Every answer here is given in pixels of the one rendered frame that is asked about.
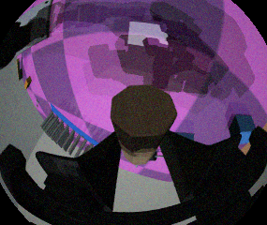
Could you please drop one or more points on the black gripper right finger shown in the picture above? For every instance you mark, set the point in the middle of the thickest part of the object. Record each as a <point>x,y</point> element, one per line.
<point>190,161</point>

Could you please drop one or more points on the blue cube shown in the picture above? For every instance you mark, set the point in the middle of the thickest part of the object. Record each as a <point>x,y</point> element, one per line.
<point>189,136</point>
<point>242,124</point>

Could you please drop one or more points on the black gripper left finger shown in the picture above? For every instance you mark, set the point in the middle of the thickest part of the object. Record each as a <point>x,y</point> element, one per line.
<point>96,169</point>

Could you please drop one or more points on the blue flat strip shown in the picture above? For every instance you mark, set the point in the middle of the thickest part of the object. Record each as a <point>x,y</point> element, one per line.
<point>66,121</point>

